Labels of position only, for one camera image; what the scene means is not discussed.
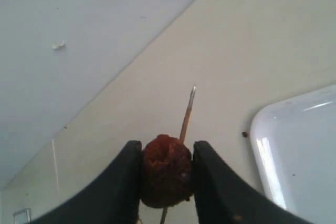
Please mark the thin wooden skewer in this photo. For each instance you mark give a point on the thin wooden skewer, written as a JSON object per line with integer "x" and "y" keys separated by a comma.
{"x": 182, "y": 136}

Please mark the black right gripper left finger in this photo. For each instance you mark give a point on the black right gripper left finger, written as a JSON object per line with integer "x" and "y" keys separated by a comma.
{"x": 112, "y": 197}

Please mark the white plastic tray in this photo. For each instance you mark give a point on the white plastic tray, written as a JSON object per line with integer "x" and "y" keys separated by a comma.
{"x": 293, "y": 142}

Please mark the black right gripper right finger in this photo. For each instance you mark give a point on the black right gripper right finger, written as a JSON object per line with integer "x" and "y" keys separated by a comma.
{"x": 221, "y": 196}

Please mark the brown meatball piece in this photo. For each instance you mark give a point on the brown meatball piece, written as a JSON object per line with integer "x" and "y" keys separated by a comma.
{"x": 166, "y": 173}

